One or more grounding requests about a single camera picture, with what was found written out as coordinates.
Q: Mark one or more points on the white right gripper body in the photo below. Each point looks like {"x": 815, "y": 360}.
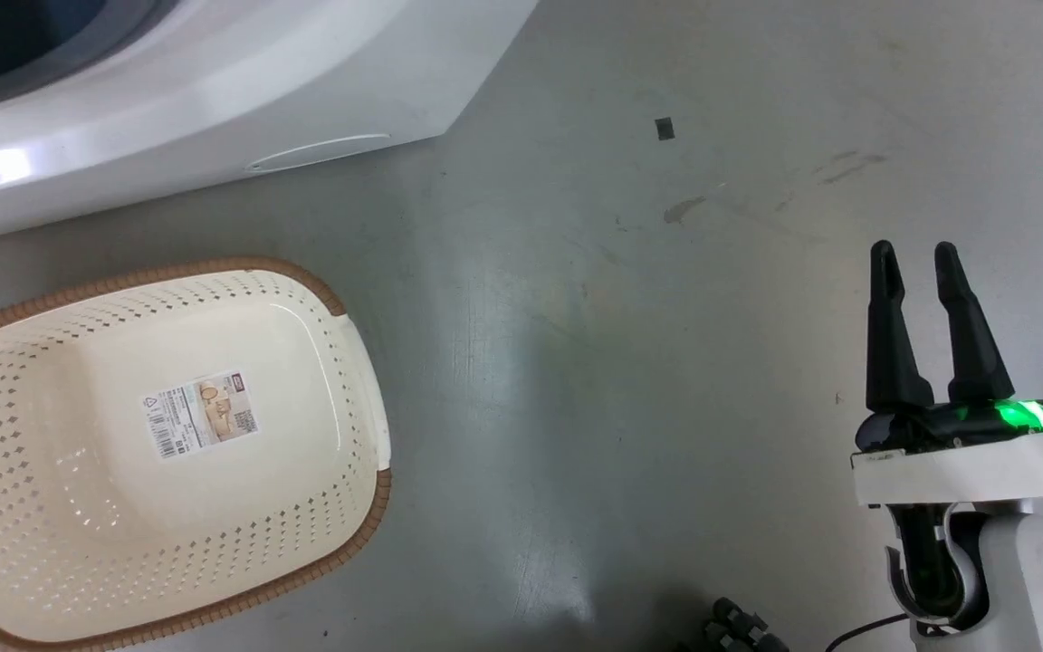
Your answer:
{"x": 965, "y": 462}

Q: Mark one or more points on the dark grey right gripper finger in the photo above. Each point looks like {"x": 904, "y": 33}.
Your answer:
{"x": 970, "y": 344}
{"x": 888, "y": 344}

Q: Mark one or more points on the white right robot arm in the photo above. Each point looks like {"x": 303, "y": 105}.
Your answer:
{"x": 1019, "y": 570}

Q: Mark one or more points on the white washing machine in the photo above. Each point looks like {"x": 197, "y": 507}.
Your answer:
{"x": 214, "y": 81}

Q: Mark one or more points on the cream perforated laundry basket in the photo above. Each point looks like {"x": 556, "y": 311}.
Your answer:
{"x": 78, "y": 507}

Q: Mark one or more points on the printed label sticker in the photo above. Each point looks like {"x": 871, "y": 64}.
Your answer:
{"x": 201, "y": 413}

